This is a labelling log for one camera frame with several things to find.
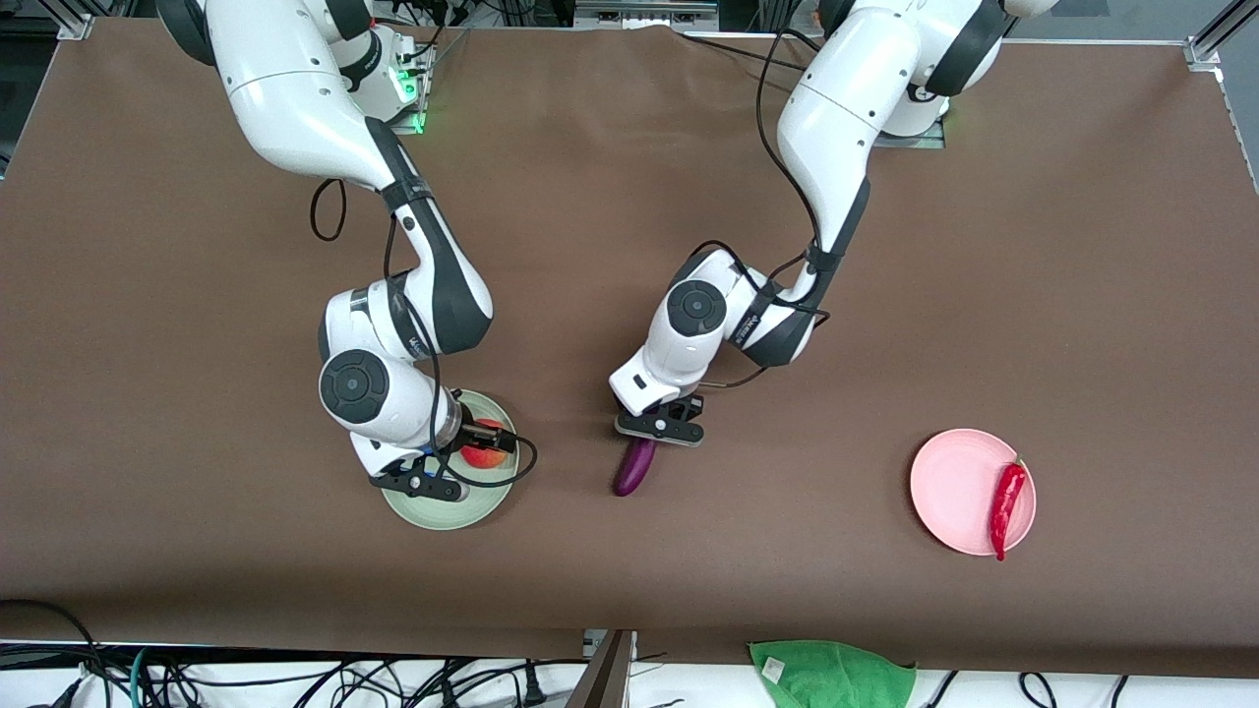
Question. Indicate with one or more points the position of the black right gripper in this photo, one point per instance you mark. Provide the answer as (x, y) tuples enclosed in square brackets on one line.
[(479, 434)]

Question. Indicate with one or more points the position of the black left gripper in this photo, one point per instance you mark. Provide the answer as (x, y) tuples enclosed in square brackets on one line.
[(683, 407)]

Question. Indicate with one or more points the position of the red round apple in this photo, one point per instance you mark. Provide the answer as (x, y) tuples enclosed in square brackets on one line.
[(482, 458)]

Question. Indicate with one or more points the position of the long purple eggplant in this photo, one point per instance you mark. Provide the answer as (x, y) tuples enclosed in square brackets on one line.
[(634, 470)]

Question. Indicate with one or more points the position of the red chili pepper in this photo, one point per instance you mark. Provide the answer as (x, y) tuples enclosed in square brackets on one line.
[(1005, 501)]

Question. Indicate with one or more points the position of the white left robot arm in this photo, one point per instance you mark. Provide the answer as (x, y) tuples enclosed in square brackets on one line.
[(846, 88)]

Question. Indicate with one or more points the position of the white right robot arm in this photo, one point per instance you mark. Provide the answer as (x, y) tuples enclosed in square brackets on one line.
[(295, 88)]

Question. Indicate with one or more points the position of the pale green round plate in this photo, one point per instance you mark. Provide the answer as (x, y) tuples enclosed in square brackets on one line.
[(472, 506)]

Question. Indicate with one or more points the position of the brown table cover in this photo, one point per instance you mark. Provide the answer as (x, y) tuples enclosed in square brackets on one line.
[(590, 197)]

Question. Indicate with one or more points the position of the pink round plate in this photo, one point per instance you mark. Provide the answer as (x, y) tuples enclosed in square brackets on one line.
[(959, 492)]

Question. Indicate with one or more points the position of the green cloth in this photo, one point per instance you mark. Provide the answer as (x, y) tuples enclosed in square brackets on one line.
[(831, 678)]

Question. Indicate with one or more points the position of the grey metal device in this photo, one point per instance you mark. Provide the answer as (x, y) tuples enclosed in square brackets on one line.
[(639, 15)]

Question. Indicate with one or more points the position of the grey-brown slanted post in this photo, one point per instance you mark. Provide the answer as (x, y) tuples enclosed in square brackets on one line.
[(605, 678)]

